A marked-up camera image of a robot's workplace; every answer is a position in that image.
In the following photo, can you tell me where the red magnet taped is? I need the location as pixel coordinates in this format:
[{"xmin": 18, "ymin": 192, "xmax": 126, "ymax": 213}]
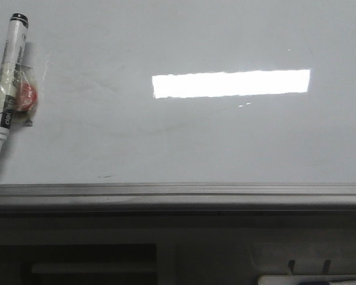
[{"xmin": 14, "ymin": 65, "xmax": 39, "ymax": 127}]

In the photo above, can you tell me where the white black whiteboard marker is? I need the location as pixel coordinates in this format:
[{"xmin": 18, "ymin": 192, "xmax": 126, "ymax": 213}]
[{"xmin": 0, "ymin": 12, "xmax": 28, "ymax": 154}]

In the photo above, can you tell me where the grey aluminium whiteboard frame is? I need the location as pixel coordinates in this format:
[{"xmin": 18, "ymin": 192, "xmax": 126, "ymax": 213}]
[{"xmin": 0, "ymin": 183, "xmax": 356, "ymax": 213}]

